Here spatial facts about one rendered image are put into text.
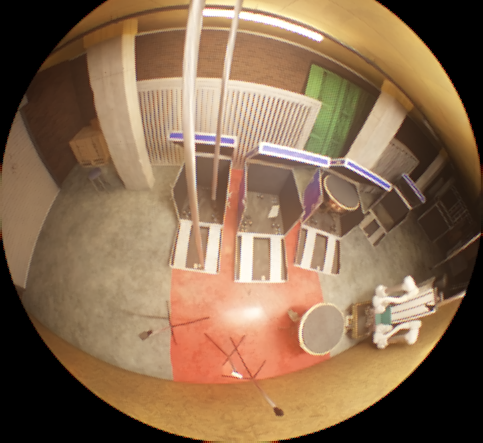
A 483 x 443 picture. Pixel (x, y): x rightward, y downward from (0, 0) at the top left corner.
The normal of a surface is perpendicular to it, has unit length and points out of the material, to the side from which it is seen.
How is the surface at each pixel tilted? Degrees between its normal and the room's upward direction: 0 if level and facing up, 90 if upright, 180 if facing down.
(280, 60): 90
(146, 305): 0
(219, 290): 0
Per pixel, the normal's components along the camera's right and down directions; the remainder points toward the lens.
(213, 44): 0.06, 0.79
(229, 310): 0.17, -0.61
